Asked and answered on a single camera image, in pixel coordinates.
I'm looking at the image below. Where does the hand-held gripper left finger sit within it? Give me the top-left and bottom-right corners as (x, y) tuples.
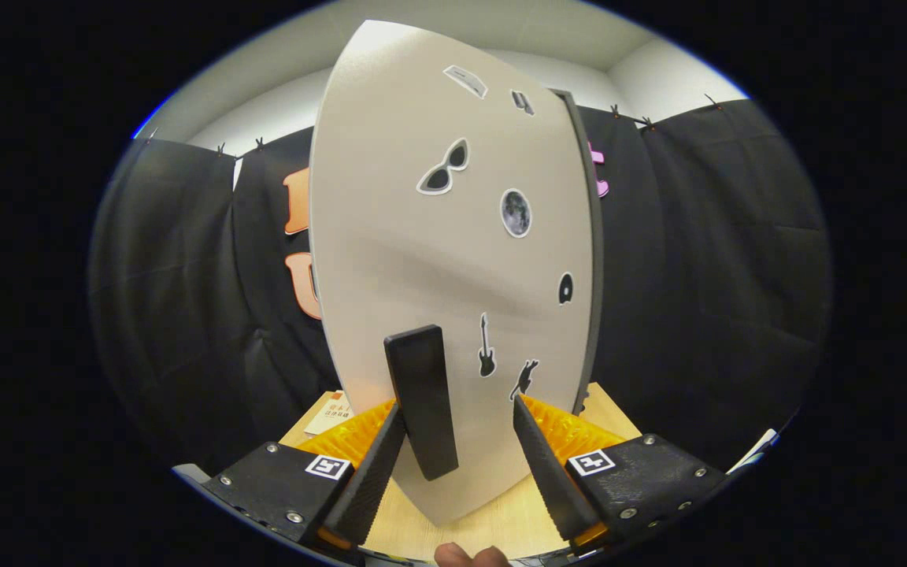
(202, 400), (409, 552)

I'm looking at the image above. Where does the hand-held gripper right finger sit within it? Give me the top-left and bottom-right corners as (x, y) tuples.
(512, 396), (731, 550)

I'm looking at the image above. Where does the black door handle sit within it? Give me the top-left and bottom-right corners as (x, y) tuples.
(383, 324), (460, 481)

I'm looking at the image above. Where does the dark grey shoe cabinet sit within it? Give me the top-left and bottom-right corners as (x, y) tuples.
(552, 88), (605, 417)

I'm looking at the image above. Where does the stack of books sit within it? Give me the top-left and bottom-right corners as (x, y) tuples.
(304, 391), (356, 436)

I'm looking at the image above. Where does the black backdrop cloth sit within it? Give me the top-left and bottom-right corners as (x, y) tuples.
(90, 94), (832, 473)

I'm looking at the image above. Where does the row of black cloth clips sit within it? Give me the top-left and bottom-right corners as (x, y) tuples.
(150, 93), (726, 154)

